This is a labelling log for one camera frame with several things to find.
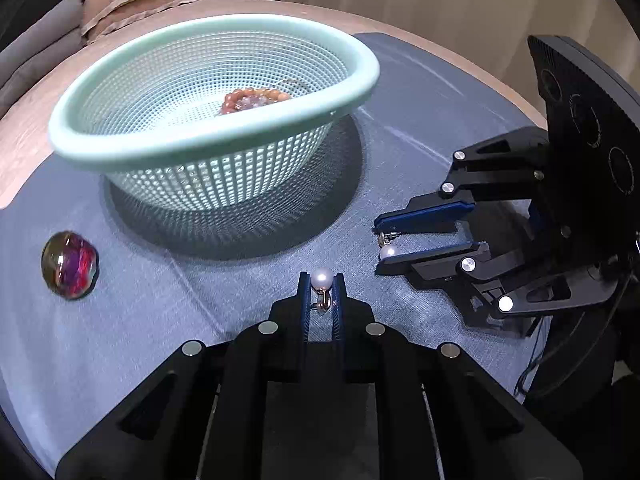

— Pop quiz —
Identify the mint green plastic basket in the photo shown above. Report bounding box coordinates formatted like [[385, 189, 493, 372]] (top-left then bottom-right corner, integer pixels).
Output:
[[47, 14, 382, 212]]

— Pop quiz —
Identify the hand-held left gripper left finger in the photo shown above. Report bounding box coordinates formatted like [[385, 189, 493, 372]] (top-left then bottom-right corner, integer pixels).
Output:
[[55, 272, 311, 480]]

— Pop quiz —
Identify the black cable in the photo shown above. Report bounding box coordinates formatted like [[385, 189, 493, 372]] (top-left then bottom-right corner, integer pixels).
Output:
[[514, 310, 552, 397]]

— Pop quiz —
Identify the grey folded blanket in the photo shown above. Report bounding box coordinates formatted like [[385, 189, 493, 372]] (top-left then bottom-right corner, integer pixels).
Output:
[[0, 0, 85, 78], [0, 30, 85, 117]]

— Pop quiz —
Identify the purple glass ball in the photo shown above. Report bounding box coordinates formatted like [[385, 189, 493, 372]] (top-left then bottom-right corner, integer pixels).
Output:
[[41, 230, 99, 301]]

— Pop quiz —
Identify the orange bead bracelet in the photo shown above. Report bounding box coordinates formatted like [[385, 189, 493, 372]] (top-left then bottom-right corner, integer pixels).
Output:
[[219, 87, 292, 117]]

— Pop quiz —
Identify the blue cloth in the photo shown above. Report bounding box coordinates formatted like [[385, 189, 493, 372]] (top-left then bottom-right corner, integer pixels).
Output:
[[0, 32, 551, 477]]

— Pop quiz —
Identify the pearl earring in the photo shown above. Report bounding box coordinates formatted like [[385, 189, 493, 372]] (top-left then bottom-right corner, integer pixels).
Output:
[[311, 270, 333, 313], [377, 232, 399, 262]]

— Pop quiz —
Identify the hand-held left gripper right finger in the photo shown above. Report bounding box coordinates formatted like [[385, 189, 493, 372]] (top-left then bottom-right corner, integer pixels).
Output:
[[331, 273, 585, 480]]

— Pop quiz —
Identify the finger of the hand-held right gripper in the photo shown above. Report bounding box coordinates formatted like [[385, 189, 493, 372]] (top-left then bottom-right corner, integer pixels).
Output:
[[374, 126, 552, 235], [375, 240, 622, 328]]

